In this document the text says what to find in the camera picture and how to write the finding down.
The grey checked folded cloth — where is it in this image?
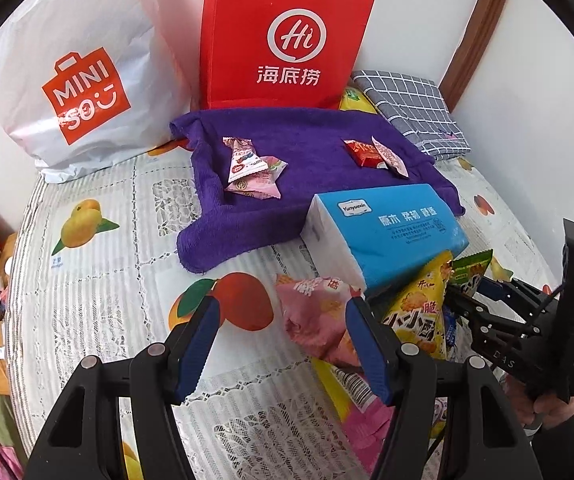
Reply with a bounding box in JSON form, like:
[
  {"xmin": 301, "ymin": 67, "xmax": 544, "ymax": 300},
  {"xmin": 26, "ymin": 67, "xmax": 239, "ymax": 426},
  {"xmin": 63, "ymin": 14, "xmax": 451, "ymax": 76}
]
[{"xmin": 351, "ymin": 70, "xmax": 472, "ymax": 162}]

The red paper bag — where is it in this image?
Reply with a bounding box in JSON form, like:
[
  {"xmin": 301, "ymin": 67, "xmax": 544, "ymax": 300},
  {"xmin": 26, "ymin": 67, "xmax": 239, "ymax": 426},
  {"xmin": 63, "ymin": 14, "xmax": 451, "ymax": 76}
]
[{"xmin": 199, "ymin": 0, "xmax": 379, "ymax": 111}]

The brown wooden door frame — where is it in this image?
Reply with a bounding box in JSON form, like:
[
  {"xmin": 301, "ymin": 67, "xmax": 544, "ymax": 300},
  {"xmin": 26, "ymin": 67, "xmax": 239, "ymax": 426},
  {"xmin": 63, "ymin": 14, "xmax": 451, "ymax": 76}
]
[{"xmin": 440, "ymin": 0, "xmax": 513, "ymax": 116}]

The white plastic shopping bag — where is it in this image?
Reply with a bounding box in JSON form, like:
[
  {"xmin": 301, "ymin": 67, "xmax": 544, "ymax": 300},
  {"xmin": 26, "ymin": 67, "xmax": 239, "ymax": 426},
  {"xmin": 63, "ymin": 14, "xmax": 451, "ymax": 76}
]
[{"xmin": 0, "ymin": 0, "xmax": 193, "ymax": 183}]

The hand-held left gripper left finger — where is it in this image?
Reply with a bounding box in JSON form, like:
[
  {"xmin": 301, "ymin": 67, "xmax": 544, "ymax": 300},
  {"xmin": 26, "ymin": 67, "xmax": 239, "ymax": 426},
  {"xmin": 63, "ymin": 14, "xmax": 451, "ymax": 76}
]
[{"xmin": 24, "ymin": 296, "xmax": 223, "ymax": 480}]

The purple towel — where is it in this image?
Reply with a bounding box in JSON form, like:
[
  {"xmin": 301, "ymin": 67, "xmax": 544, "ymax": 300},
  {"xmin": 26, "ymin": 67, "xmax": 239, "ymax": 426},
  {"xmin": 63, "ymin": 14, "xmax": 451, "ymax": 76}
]
[{"xmin": 169, "ymin": 107, "xmax": 465, "ymax": 275}]

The small white blue packet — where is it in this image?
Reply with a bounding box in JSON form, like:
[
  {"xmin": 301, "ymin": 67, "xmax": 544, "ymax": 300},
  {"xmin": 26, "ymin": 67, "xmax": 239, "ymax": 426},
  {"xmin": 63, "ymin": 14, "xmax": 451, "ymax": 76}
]
[{"xmin": 443, "ymin": 310, "xmax": 462, "ymax": 352}]

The blue tissue pack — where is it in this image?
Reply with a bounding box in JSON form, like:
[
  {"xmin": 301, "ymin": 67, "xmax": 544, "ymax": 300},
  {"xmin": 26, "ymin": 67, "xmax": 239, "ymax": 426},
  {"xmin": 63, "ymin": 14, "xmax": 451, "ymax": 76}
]
[{"xmin": 301, "ymin": 184, "xmax": 470, "ymax": 297}]

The yellow triangular snack packet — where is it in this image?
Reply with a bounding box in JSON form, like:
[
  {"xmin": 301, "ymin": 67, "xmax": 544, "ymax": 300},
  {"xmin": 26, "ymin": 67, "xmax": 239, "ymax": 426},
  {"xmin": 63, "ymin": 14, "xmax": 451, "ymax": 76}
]
[{"xmin": 382, "ymin": 250, "xmax": 454, "ymax": 361}]

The pink red patterned packet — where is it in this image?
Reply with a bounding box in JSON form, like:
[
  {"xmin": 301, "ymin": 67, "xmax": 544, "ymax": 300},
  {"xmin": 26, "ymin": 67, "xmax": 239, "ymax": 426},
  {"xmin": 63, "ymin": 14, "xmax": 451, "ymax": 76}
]
[{"xmin": 371, "ymin": 136, "xmax": 409, "ymax": 178}]

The white red snack packet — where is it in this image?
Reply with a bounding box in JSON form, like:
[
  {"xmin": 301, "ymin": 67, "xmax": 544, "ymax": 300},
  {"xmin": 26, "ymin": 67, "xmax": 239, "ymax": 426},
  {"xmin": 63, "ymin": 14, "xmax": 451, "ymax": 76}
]
[{"xmin": 334, "ymin": 365, "xmax": 375, "ymax": 406}]

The fruit print bed sheet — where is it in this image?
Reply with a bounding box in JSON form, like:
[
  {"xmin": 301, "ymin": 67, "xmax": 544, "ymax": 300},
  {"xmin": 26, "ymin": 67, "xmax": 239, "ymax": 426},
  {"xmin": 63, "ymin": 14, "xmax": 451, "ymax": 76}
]
[{"xmin": 2, "ymin": 150, "xmax": 563, "ymax": 480}]

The person's right forearm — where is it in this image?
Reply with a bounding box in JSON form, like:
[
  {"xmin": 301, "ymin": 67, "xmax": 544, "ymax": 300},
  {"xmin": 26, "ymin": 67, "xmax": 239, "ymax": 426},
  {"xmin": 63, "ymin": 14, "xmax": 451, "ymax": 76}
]
[{"xmin": 532, "ymin": 410, "xmax": 574, "ymax": 480}]

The person's right hand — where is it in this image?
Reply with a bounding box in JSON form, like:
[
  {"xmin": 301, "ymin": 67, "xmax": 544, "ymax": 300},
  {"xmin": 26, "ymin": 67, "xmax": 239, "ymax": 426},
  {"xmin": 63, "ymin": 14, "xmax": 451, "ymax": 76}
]
[{"xmin": 533, "ymin": 392, "xmax": 574, "ymax": 428}]

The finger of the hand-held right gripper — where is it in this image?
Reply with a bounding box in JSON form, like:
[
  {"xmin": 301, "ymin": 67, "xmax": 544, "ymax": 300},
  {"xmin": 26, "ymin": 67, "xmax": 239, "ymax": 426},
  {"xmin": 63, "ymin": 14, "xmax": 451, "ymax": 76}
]
[
  {"xmin": 477, "ymin": 276, "xmax": 519, "ymax": 302},
  {"xmin": 446, "ymin": 285, "xmax": 494, "ymax": 333}
]

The yellow green snack packet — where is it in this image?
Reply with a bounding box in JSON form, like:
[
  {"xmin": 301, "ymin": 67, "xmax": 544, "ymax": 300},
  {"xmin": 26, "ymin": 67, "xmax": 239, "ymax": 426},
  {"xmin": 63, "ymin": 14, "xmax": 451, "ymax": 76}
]
[{"xmin": 338, "ymin": 87, "xmax": 375, "ymax": 112}]

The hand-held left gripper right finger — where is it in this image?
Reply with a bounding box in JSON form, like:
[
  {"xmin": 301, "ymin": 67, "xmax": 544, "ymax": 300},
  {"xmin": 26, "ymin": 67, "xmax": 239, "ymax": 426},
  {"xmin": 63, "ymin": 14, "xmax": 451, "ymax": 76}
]
[{"xmin": 344, "ymin": 297, "xmax": 535, "ymax": 480}]

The white pink snack bar packet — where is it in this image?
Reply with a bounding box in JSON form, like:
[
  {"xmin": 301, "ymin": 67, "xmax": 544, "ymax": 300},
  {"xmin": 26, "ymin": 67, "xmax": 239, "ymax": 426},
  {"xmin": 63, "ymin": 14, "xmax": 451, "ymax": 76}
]
[{"xmin": 223, "ymin": 136, "xmax": 268, "ymax": 183}]

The pale pink snack packet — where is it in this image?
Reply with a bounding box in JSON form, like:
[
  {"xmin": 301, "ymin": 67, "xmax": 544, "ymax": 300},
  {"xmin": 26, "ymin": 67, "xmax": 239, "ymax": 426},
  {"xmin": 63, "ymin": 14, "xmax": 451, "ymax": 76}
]
[{"xmin": 342, "ymin": 395, "xmax": 403, "ymax": 476}]

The flat yellow snack packet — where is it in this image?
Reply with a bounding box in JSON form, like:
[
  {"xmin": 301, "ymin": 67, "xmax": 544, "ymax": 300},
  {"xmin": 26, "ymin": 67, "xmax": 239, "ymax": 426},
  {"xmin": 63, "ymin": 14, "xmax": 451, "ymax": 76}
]
[{"xmin": 312, "ymin": 357, "xmax": 353, "ymax": 421}]

